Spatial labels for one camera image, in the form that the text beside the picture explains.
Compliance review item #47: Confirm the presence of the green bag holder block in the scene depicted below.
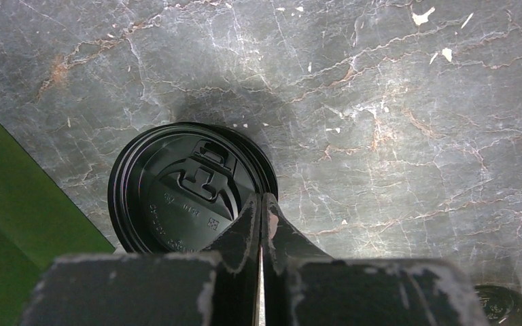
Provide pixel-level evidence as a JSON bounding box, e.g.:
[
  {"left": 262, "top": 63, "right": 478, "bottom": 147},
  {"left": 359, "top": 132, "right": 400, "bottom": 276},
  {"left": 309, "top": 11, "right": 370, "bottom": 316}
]
[{"left": 0, "top": 124, "right": 114, "bottom": 325}]

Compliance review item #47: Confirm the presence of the dark translucent cup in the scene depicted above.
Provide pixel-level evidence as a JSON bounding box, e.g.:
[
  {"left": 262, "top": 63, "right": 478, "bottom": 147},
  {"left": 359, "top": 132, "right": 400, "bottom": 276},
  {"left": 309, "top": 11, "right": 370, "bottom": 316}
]
[{"left": 475, "top": 285, "right": 522, "bottom": 326}]

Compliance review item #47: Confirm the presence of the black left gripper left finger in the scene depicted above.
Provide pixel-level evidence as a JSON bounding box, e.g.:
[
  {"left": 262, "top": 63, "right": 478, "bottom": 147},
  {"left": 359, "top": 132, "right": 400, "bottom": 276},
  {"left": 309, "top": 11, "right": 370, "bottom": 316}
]
[{"left": 20, "top": 194, "right": 261, "bottom": 325}]

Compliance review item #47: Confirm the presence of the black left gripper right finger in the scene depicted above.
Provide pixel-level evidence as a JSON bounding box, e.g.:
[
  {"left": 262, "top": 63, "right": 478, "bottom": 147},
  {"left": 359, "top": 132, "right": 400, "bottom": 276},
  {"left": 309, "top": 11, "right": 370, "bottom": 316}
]
[{"left": 260, "top": 193, "right": 488, "bottom": 325}]

